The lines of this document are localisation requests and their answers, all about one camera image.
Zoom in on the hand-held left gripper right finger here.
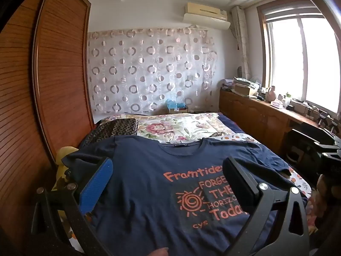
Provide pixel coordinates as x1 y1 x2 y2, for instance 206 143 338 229
224 157 311 256

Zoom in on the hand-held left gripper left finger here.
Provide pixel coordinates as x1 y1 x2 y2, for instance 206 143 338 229
30 157 114 256

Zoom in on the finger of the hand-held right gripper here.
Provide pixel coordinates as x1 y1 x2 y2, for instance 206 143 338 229
290 128 328 151

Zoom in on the navy printed t-shirt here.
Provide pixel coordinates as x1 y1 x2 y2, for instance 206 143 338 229
61 135 309 256

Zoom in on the black circle-patterned garment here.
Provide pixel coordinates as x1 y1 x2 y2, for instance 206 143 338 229
88 118 139 144

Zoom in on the person's left hand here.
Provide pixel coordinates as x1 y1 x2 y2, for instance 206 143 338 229
148 247 170 256

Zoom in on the white box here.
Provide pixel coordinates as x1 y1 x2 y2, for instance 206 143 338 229
290 100 311 112

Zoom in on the orange-print bed sheet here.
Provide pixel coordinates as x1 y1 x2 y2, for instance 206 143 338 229
53 133 313 248

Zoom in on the yellow plush toy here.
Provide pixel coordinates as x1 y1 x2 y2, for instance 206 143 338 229
52 146 79 219

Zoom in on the wooden cabinet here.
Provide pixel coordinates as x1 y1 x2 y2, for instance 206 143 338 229
219 89 320 163

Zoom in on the navy blue blanket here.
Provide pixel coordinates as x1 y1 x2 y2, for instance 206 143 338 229
218 112 246 134

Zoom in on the book stack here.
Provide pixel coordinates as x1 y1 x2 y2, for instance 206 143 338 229
233 77 260 97

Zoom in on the window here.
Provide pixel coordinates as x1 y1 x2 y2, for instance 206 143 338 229
257 0 341 123

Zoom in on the floral quilt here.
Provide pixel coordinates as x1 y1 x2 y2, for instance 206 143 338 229
107 112 227 143

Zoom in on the cardboard box with blue bags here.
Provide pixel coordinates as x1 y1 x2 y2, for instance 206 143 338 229
166 99 189 115

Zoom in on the white wrapped pipe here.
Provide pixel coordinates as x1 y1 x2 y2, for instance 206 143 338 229
231 5 252 79

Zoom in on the circle-patterned sheer curtain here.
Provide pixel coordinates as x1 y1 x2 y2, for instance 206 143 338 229
87 27 219 114

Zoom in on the wall air conditioner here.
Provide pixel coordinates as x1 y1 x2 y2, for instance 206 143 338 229
183 2 231 30

